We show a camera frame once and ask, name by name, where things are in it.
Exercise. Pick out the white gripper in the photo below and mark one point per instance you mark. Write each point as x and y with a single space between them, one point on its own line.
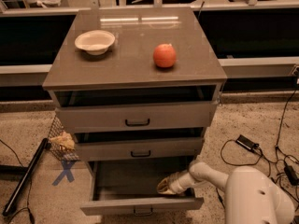
177 186

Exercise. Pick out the grey bottom drawer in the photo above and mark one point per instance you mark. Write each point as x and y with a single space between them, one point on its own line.
129 187

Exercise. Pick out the grey drawer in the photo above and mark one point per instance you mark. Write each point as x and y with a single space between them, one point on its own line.
139 149
129 187
114 118

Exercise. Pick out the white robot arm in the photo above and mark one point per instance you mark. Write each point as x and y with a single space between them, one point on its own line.
250 197

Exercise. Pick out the grey middle drawer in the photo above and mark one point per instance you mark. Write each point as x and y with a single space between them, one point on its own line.
139 149

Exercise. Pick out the grey drawer cabinet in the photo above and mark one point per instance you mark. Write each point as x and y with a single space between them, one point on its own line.
127 75

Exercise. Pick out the grey top drawer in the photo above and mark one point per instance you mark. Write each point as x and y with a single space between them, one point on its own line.
114 118

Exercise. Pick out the black power adapter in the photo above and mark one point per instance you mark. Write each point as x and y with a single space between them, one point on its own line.
246 143
291 174

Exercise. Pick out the blue tape cross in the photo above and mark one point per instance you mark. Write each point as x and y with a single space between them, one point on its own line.
65 173

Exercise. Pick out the crumpled yellow paper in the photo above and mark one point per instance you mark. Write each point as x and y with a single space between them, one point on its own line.
64 141

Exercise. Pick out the black bar left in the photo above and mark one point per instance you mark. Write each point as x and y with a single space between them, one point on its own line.
26 174

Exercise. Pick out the red apple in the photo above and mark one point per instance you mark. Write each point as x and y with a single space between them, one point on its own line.
164 56

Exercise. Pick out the white paper bowl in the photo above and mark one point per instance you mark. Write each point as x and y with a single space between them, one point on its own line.
95 42

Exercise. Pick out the wire mesh basket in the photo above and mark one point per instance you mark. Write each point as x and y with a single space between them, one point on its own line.
62 155

